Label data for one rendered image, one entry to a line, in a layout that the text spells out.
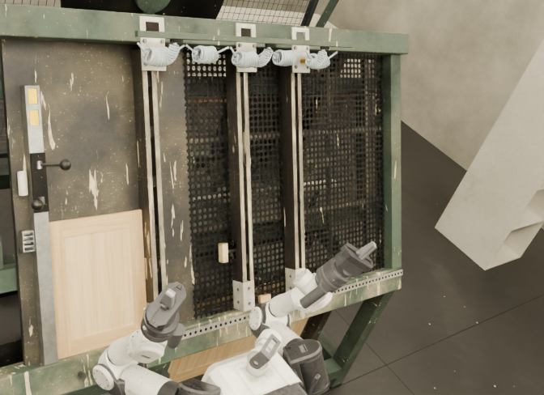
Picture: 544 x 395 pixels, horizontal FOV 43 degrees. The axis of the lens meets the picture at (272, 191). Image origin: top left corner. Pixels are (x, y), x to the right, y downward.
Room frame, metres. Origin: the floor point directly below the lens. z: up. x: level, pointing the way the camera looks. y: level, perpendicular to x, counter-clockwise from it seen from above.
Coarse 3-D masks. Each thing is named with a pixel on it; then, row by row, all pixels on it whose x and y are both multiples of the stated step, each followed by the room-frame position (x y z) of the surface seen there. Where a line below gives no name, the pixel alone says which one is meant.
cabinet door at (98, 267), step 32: (64, 224) 1.87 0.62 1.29; (96, 224) 1.96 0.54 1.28; (128, 224) 2.05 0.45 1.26; (64, 256) 1.83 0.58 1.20; (96, 256) 1.91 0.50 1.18; (128, 256) 2.00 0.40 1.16; (64, 288) 1.78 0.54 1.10; (96, 288) 1.87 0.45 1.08; (128, 288) 1.95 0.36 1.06; (64, 320) 1.74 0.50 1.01; (96, 320) 1.82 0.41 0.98; (128, 320) 1.91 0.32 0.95; (64, 352) 1.69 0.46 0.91
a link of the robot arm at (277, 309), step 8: (280, 296) 1.81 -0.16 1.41; (264, 304) 1.82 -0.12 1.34; (272, 304) 1.80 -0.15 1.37; (280, 304) 1.78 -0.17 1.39; (288, 304) 1.77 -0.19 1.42; (264, 312) 1.79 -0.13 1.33; (272, 312) 1.80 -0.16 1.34; (280, 312) 1.78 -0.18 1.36; (288, 312) 1.79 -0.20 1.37; (264, 320) 1.77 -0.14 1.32; (272, 320) 1.79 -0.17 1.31; (280, 320) 1.81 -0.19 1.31
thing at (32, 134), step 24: (24, 96) 1.93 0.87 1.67; (24, 120) 1.91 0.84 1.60; (24, 144) 1.89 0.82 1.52; (48, 216) 1.82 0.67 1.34; (48, 240) 1.79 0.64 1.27; (48, 264) 1.76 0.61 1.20; (48, 288) 1.72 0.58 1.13; (48, 312) 1.69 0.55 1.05; (48, 336) 1.66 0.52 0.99; (48, 360) 1.62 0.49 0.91
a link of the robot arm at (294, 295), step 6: (294, 288) 1.79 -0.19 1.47; (288, 294) 1.78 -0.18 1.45; (294, 294) 1.78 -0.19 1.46; (300, 294) 1.79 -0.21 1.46; (330, 294) 1.75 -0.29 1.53; (288, 300) 1.77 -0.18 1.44; (294, 300) 1.76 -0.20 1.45; (324, 300) 1.73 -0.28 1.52; (294, 306) 1.76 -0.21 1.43; (300, 306) 1.75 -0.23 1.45; (312, 306) 1.73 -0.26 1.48; (318, 306) 1.72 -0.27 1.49; (324, 306) 1.72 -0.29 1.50; (306, 312) 1.75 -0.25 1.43
